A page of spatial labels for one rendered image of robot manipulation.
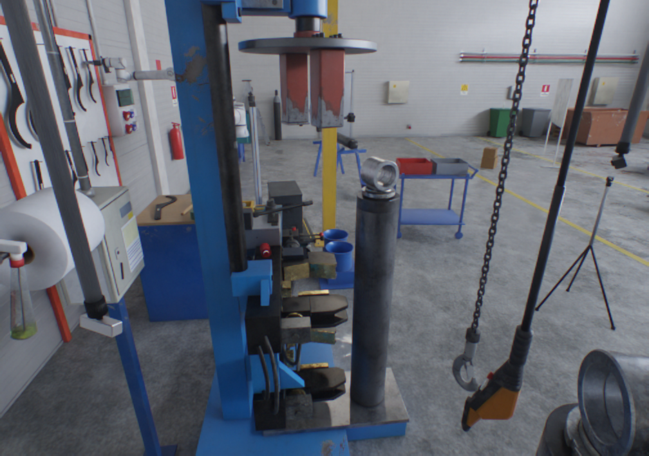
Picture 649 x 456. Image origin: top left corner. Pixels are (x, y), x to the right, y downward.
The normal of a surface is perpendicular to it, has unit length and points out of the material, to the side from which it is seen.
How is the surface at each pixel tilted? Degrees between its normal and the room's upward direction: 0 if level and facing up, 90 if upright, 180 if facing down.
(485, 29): 90
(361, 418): 0
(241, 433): 0
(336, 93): 90
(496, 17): 90
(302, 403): 0
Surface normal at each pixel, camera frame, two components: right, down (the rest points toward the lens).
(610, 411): -0.12, -0.62
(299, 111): 0.41, 0.33
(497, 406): -0.63, 0.28
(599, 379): -0.23, 0.21
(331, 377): 0.00, -0.93
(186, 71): 0.11, 0.36
